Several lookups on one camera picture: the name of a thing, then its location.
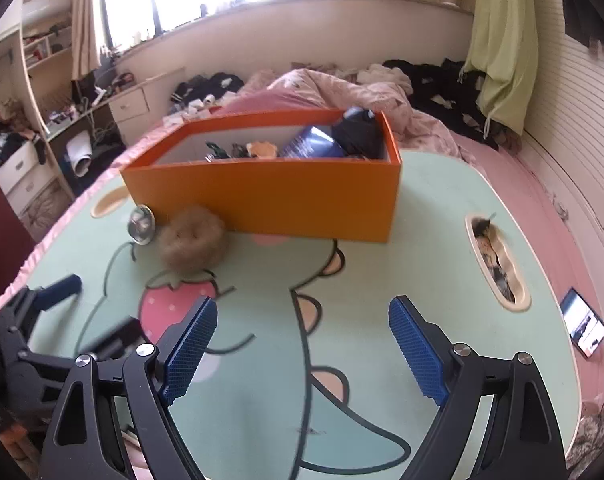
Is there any beige capsule toy figure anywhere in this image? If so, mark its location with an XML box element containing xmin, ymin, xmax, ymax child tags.
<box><xmin>245</xmin><ymin>141</ymin><xmax>278</xmax><ymax>159</ymax></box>

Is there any green hanging cloth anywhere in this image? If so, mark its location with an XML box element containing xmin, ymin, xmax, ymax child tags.
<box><xmin>462</xmin><ymin>0</ymin><xmax>538</xmax><ymax>134</ymax></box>

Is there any smartphone on bed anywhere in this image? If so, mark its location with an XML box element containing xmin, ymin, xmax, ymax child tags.
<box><xmin>560</xmin><ymin>287</ymin><xmax>604</xmax><ymax>359</ymax></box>

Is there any white paper roll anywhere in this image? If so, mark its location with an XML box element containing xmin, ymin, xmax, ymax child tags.
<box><xmin>66</xmin><ymin>130</ymin><xmax>93</xmax><ymax>178</ymax></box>

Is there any orange cardboard box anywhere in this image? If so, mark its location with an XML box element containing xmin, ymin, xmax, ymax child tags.
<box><xmin>122</xmin><ymin>108</ymin><xmax>402</xmax><ymax>243</ymax></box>

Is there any pink quilt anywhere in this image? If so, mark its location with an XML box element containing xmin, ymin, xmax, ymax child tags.
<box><xmin>218</xmin><ymin>68</ymin><xmax>464</xmax><ymax>159</ymax></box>

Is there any pile of black clothes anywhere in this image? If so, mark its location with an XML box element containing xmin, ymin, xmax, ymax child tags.
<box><xmin>382</xmin><ymin>58</ymin><xmax>498</xmax><ymax>151</ymax></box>

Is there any black rectangular case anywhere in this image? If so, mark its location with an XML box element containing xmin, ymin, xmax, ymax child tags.
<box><xmin>331</xmin><ymin>107</ymin><xmax>384</xmax><ymax>159</ymax></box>

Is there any dark blue box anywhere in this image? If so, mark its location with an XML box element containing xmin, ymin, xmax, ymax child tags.
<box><xmin>279</xmin><ymin>126</ymin><xmax>345</xmax><ymax>159</ymax></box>

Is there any green cartoon lap table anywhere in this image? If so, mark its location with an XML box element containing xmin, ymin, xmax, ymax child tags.
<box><xmin>17</xmin><ymin>151</ymin><xmax>581</xmax><ymax>479</ymax></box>

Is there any brown fluffy scrunchie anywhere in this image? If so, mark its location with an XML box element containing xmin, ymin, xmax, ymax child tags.
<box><xmin>159</xmin><ymin>206</ymin><xmax>227</xmax><ymax>276</ymax></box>

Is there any white desk with drawers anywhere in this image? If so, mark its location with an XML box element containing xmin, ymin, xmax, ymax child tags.
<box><xmin>0</xmin><ymin>67</ymin><xmax>185</xmax><ymax>214</ymax></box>

